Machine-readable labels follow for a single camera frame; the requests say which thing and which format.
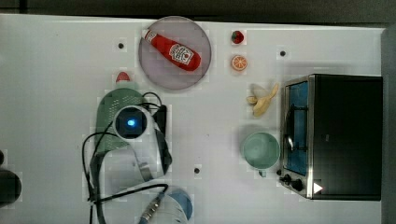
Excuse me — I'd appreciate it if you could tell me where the green plastic strainer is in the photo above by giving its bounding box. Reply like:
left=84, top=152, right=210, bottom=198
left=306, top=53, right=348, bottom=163
left=94, top=88, right=144, bottom=152

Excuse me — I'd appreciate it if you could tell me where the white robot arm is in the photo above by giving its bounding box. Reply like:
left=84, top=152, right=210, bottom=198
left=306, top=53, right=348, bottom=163
left=88, top=103, right=192, bottom=224

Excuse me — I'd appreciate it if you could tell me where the red strawberry near strainer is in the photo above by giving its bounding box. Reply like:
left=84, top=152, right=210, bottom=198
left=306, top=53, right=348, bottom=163
left=116, top=72, right=131, bottom=83

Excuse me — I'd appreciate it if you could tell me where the grey round plate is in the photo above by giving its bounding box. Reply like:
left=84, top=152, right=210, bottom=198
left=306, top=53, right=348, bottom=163
left=138, top=16, right=212, bottom=91

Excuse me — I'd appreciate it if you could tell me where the red ketchup bottle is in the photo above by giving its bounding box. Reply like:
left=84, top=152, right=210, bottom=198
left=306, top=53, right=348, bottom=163
left=142, top=29, right=202, bottom=72

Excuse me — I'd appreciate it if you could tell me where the orange slice toy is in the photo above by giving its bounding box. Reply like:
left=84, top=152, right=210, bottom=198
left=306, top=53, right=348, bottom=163
left=231, top=55, right=248, bottom=71

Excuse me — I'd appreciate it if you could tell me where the peeled banana toy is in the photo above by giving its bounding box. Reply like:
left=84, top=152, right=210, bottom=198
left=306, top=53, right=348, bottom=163
left=247, top=83, right=279, bottom=117

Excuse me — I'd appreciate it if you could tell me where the green mug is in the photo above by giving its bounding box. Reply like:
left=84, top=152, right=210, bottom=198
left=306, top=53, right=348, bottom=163
left=240, top=132, right=280, bottom=177

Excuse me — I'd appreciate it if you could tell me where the red strawberry toy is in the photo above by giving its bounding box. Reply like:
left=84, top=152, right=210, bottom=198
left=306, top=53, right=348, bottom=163
left=232, top=31, right=244, bottom=44

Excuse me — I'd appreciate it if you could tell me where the blue bowl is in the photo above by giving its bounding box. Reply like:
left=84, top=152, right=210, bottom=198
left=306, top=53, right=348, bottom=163
left=169, top=189, right=193, bottom=220

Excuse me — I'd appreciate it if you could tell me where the black toaster oven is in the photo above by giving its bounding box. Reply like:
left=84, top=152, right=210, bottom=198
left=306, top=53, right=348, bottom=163
left=277, top=74, right=383, bottom=201

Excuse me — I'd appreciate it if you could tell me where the black cylinder rear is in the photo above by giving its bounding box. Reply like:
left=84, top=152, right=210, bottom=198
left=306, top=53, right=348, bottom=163
left=0, top=150, right=5, bottom=165

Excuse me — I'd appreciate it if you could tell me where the black cylinder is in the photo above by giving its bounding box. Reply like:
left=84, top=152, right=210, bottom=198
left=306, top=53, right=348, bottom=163
left=0, top=169, right=21, bottom=207
left=0, top=150, right=5, bottom=165

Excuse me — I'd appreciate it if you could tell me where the black cylinder front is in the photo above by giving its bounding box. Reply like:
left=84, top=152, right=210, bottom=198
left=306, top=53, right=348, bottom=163
left=0, top=169, right=21, bottom=207

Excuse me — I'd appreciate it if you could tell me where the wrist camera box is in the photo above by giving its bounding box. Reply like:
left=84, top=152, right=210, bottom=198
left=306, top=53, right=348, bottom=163
left=153, top=105, right=167, bottom=134

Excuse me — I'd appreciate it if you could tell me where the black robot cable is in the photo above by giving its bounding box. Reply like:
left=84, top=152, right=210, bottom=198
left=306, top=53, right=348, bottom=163
left=81, top=91, right=169, bottom=224

